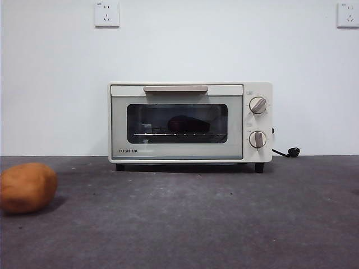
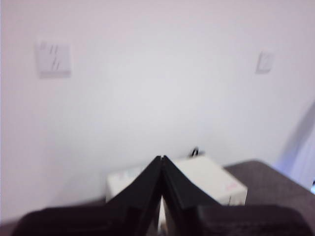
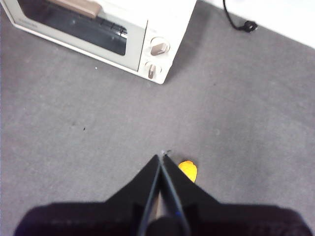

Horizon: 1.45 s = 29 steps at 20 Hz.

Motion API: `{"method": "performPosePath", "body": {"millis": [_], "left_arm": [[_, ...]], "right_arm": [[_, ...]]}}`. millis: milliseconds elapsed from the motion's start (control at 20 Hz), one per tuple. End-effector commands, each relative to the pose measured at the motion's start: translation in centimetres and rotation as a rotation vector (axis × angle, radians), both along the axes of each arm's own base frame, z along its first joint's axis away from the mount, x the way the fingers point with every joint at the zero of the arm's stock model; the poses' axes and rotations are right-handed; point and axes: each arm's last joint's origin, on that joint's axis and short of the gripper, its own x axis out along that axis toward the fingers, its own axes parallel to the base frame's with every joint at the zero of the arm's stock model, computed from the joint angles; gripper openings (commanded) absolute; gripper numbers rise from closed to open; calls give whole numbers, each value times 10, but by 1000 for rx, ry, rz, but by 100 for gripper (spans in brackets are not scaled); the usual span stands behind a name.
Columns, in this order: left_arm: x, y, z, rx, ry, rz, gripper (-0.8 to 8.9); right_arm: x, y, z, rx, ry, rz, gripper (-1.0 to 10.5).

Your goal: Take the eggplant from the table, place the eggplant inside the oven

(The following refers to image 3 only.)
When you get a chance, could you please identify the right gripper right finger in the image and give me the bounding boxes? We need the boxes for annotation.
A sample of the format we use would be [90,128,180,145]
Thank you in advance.
[161,155,222,222]

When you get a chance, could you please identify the beige oven knob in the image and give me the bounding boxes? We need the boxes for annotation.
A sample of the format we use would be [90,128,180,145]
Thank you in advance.
[145,60,163,80]
[150,36,171,56]

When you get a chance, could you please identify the black power cable with plug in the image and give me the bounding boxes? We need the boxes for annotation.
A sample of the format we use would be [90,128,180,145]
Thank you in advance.
[222,0,258,33]

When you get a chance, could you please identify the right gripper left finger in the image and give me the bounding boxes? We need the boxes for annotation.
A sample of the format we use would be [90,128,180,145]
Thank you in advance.
[105,154,162,222]

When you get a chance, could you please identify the cream toaster oven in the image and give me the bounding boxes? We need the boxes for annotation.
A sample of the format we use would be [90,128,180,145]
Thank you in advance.
[0,0,198,86]

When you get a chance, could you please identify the yellow corn cob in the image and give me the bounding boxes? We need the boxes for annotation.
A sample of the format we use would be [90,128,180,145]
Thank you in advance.
[178,160,198,184]

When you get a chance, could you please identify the metal wire oven rack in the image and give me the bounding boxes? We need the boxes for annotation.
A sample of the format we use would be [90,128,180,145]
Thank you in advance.
[97,19,129,35]

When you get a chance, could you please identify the oven door with glass window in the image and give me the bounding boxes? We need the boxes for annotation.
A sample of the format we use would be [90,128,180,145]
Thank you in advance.
[1,0,149,73]

